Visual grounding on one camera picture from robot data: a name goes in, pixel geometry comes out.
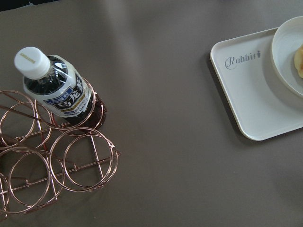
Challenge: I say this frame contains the tea bottle in rack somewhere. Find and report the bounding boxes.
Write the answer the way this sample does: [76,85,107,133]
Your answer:
[14,47,106,129]

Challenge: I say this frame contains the white serving tray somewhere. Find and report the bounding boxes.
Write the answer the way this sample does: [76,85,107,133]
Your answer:
[210,28,303,141]

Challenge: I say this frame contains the white plate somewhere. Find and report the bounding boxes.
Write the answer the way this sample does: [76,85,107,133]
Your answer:
[271,16,303,97]

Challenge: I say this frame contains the copper wire bottle rack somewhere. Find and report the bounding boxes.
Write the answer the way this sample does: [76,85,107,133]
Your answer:
[0,90,120,218]

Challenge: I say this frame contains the braided ring bread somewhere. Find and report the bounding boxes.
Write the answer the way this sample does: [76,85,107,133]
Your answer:
[294,45,303,78]

